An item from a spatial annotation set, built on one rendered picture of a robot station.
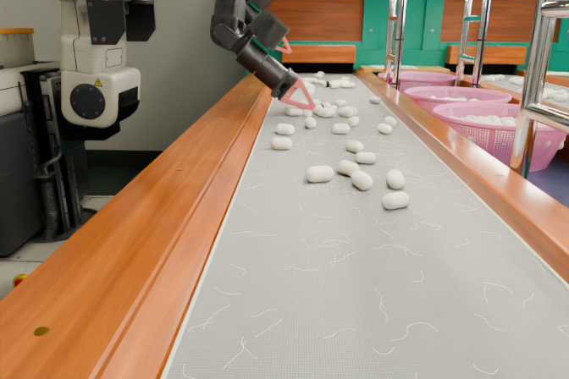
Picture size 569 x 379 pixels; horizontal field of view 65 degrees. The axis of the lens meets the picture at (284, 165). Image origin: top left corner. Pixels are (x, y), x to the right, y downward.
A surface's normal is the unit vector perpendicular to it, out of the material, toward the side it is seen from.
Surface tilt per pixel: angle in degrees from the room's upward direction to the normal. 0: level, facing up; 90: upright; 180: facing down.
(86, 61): 90
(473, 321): 0
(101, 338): 0
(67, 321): 0
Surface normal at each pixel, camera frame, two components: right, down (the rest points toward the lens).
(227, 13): -0.15, 0.09
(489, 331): 0.00, -0.95
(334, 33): -0.04, 0.30
